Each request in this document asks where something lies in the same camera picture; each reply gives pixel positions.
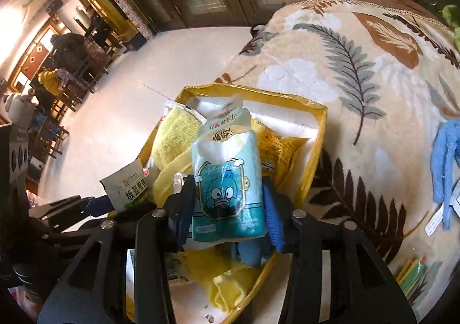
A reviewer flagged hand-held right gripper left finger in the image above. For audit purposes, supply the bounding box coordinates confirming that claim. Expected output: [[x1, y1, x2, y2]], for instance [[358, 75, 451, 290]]
[[38, 173, 196, 324]]

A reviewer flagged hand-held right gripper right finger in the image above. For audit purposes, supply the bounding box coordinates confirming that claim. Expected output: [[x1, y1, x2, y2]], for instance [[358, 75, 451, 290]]
[[262, 177, 417, 324]]

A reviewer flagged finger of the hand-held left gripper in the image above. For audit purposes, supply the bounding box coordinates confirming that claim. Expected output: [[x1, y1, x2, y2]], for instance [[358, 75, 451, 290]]
[[29, 194, 116, 222], [47, 201, 159, 239]]

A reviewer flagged white sachet green print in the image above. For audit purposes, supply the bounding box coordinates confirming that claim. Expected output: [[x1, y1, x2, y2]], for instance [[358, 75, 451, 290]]
[[100, 158, 151, 210]]

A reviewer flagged blue cartoon tissue pack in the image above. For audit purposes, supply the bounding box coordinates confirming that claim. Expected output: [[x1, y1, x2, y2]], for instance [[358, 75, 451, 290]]
[[190, 94, 268, 243]]

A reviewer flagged yellow snack packet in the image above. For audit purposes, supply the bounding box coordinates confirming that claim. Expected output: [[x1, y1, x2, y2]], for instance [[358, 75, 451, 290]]
[[252, 119, 307, 183]]

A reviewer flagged yellow smooth cloth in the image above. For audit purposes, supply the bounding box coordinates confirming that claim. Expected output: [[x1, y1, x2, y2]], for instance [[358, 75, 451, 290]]
[[187, 245, 275, 315]]

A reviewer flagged yellow fuzzy towel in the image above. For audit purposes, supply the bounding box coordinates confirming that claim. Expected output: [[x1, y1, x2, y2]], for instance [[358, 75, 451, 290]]
[[149, 107, 208, 204]]

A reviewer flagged yellow cardboard box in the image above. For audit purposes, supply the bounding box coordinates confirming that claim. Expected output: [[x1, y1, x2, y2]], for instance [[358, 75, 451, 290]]
[[122, 83, 328, 324]]

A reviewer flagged blue chair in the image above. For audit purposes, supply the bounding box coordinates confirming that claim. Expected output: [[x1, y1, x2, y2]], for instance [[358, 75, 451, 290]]
[[30, 112, 70, 160]]

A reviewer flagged wooden dining chair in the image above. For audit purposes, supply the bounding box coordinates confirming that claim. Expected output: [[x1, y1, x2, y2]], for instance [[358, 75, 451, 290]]
[[54, 58, 110, 111]]

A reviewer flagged green yellow stick packet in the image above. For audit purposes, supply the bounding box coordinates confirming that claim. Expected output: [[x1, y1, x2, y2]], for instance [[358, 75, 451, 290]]
[[394, 255, 432, 296]]

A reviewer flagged white paper label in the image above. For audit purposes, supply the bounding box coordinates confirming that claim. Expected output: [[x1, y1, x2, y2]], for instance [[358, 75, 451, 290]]
[[424, 207, 449, 236]]

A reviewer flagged large blue fuzzy sock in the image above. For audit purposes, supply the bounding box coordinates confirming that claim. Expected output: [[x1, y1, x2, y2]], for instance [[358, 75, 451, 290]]
[[430, 119, 460, 231]]

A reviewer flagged green padded jacket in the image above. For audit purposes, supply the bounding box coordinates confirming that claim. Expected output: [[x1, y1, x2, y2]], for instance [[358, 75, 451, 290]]
[[441, 4, 460, 32]]

